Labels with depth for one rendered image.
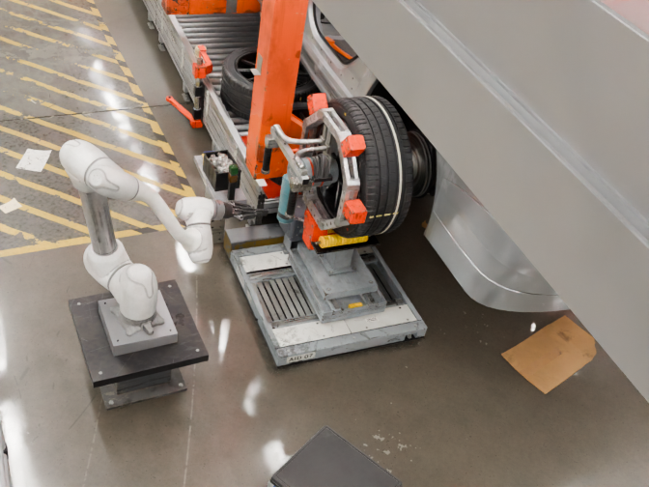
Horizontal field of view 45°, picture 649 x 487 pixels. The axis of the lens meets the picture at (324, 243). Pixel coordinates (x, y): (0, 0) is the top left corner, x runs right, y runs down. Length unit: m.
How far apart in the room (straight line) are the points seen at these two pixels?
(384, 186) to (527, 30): 3.13
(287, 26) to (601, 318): 3.42
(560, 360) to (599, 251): 4.07
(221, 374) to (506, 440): 1.39
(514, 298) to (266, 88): 1.53
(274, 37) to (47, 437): 2.02
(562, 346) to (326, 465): 1.77
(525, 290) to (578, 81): 2.92
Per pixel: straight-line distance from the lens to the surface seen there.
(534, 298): 3.25
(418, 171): 3.76
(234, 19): 6.33
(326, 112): 3.56
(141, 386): 3.69
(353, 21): 0.43
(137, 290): 3.31
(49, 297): 4.15
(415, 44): 0.38
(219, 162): 4.09
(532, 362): 4.26
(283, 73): 3.78
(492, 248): 3.14
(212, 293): 4.16
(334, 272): 4.02
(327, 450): 3.17
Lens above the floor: 2.91
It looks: 40 degrees down
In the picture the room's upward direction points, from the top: 12 degrees clockwise
